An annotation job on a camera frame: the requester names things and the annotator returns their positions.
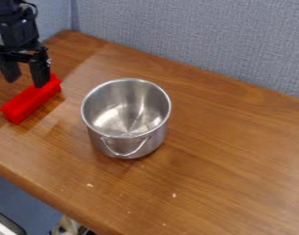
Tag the white object under table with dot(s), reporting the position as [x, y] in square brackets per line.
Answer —
[69, 227]

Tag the grey device under table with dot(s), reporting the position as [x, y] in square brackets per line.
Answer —
[9, 227]

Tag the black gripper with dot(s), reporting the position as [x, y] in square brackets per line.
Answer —
[21, 46]

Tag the red rectangular block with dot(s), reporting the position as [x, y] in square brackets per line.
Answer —
[22, 105]

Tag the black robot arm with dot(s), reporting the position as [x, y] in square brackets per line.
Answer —
[9, 7]

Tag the stainless steel pot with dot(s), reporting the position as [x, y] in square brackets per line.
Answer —
[126, 114]

